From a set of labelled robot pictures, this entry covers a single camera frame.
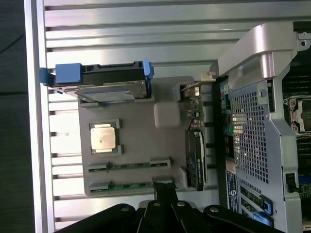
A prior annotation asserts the large blue slot latch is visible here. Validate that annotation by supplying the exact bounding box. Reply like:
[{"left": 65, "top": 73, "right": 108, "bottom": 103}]
[{"left": 251, "top": 210, "right": 273, "bottom": 227}]

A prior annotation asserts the metal CPU socket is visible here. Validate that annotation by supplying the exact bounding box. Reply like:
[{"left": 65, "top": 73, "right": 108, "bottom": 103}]
[{"left": 288, "top": 96, "right": 311, "bottom": 134}]

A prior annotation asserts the black graphics card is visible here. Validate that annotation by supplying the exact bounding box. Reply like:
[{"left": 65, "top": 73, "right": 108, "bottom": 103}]
[{"left": 181, "top": 82, "right": 210, "bottom": 192}]

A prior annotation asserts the dark blue case label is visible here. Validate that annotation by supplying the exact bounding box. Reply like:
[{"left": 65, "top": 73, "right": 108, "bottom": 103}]
[{"left": 225, "top": 169, "right": 238, "bottom": 212}]

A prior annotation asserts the green RAM stick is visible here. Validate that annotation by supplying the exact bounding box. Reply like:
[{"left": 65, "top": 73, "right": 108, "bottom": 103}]
[
  {"left": 106, "top": 162, "right": 152, "bottom": 170},
  {"left": 108, "top": 182, "right": 156, "bottom": 193}
]

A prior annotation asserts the grey plastic parts rack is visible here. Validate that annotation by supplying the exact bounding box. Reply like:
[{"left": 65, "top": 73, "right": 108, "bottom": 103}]
[{"left": 77, "top": 76, "right": 212, "bottom": 198}]

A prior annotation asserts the green motherboard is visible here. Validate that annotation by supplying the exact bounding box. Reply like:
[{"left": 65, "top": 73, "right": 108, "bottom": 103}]
[{"left": 283, "top": 24, "right": 311, "bottom": 233}]

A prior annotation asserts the grey metal PC case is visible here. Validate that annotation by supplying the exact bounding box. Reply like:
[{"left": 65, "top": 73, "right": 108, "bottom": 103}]
[{"left": 210, "top": 22, "right": 311, "bottom": 233}]

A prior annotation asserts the small blue slot latch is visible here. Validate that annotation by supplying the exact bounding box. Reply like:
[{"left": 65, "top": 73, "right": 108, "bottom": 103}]
[{"left": 263, "top": 199, "right": 272, "bottom": 216}]

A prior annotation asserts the hard disk with blue caddy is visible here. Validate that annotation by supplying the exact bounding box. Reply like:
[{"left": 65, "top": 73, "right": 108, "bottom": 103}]
[{"left": 39, "top": 60, "right": 155, "bottom": 103}]

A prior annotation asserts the silver CPU chip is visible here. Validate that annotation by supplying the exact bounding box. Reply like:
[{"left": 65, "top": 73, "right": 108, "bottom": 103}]
[{"left": 89, "top": 122, "right": 120, "bottom": 155}]

